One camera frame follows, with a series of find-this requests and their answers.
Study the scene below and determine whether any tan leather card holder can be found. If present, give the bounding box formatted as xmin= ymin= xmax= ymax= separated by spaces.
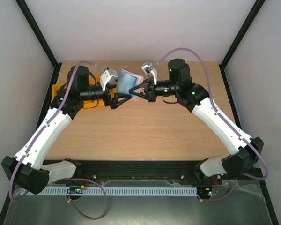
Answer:
xmin=116 ymin=67 xmax=144 ymax=94

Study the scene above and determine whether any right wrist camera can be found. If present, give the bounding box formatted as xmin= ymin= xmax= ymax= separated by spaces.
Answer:
xmin=141 ymin=62 xmax=158 ymax=85

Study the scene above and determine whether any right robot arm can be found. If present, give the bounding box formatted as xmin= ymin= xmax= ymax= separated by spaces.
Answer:
xmin=129 ymin=59 xmax=264 ymax=184

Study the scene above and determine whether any right black frame post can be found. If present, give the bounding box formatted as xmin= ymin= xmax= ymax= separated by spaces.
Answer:
xmin=219 ymin=0 xmax=266 ymax=68

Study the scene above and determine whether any right yellow bin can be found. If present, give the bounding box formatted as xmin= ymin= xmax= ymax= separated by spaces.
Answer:
xmin=99 ymin=88 xmax=116 ymax=107

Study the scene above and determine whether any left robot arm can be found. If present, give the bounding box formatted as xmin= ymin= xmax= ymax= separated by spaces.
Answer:
xmin=1 ymin=66 xmax=131 ymax=194

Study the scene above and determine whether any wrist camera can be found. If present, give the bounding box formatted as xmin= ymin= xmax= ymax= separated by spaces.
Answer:
xmin=100 ymin=68 xmax=118 ymax=91
xmin=141 ymin=62 xmax=158 ymax=85

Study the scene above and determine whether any white slotted cable duct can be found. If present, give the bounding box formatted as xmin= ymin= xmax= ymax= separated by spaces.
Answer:
xmin=40 ymin=186 xmax=198 ymax=196

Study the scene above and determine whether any middle yellow bin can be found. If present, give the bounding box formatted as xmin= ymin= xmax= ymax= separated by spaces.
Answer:
xmin=83 ymin=76 xmax=101 ymax=109

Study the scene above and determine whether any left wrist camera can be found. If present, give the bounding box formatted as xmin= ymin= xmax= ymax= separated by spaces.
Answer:
xmin=100 ymin=68 xmax=118 ymax=91

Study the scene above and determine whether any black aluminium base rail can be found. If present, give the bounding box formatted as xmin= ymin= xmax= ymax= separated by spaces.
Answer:
xmin=13 ymin=160 xmax=265 ymax=186

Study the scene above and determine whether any black frame post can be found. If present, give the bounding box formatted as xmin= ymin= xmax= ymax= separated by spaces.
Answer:
xmin=219 ymin=0 xmax=266 ymax=68
xmin=15 ymin=0 xmax=61 ymax=68

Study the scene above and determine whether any left yellow bin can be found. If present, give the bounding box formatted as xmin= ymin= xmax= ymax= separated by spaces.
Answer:
xmin=51 ymin=82 xmax=67 ymax=102

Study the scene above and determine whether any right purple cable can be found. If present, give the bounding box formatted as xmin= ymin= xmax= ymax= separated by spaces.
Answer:
xmin=154 ymin=47 xmax=270 ymax=203

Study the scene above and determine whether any left black frame post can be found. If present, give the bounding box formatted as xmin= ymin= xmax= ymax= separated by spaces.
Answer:
xmin=15 ymin=0 xmax=61 ymax=68

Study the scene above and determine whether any yellow bin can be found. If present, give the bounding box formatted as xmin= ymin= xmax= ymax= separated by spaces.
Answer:
xmin=83 ymin=76 xmax=101 ymax=109
xmin=99 ymin=88 xmax=116 ymax=107
xmin=51 ymin=82 xmax=67 ymax=102

